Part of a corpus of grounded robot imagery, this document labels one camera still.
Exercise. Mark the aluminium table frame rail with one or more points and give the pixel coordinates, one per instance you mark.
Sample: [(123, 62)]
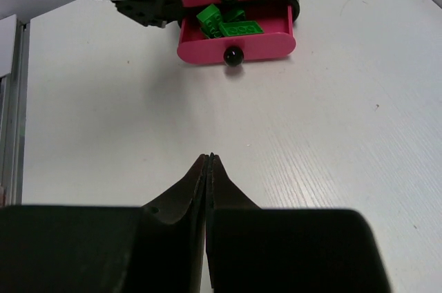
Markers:
[(15, 43)]

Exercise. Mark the green lego brick number two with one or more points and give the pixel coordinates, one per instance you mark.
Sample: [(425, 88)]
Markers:
[(234, 15)]

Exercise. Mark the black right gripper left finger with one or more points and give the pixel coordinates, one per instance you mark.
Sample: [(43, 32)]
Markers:
[(157, 247)]

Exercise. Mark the green hollow lego brick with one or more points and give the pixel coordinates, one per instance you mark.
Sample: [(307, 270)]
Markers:
[(211, 33)]

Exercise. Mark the green 2x3 lego brick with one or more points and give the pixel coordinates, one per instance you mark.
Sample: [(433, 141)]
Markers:
[(210, 17)]

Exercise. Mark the green lego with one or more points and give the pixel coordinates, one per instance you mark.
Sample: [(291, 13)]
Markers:
[(240, 28)]

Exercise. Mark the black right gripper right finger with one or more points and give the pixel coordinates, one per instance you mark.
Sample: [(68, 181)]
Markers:
[(251, 249)]

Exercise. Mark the black pink drawer organizer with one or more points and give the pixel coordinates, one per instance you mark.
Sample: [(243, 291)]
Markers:
[(275, 17)]

